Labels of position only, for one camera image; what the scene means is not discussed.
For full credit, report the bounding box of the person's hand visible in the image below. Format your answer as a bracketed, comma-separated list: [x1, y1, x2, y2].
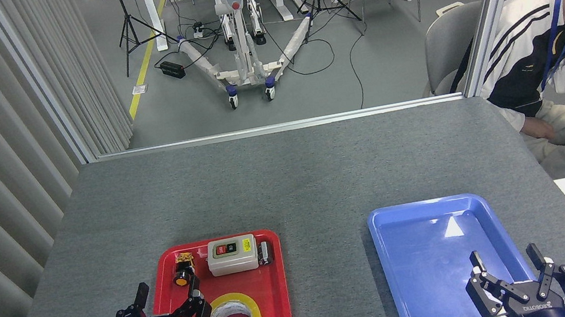
[519, 112, 558, 145]

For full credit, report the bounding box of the orange push button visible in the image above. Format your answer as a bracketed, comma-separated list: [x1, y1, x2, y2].
[169, 251, 199, 288]

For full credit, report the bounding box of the blue plastic tray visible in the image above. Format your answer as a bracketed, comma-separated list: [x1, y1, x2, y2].
[365, 180, 561, 317]

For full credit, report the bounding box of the red plastic tray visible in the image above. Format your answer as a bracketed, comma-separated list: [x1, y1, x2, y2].
[142, 227, 294, 317]

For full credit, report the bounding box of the grey chair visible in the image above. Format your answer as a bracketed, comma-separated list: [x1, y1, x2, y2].
[416, 1, 497, 97]

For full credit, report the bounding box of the white stand on wheels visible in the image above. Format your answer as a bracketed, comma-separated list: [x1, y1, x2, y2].
[169, 0, 331, 118]

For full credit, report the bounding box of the grey switch box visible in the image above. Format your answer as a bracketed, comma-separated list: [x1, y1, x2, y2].
[204, 233, 261, 278]

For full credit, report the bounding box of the small black silver switch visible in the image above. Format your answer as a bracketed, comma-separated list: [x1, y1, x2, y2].
[255, 240, 275, 268]

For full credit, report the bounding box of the silver rail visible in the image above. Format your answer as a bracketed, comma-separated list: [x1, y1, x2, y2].
[95, 90, 465, 164]

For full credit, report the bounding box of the black floor cable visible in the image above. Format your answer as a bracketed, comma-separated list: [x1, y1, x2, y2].
[257, 0, 385, 124]

